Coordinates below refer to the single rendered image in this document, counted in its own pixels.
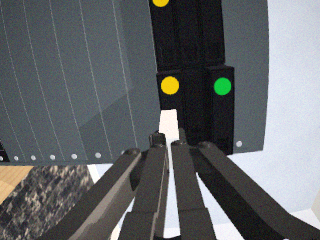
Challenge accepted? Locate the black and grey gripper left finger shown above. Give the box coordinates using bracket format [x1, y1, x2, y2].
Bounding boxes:
[35, 110, 171, 240]

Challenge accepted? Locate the dark grey server rack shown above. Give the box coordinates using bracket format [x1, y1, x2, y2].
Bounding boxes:
[0, 0, 269, 166]

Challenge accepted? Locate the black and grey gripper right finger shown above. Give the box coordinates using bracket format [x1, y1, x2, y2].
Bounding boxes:
[168, 109, 320, 240]

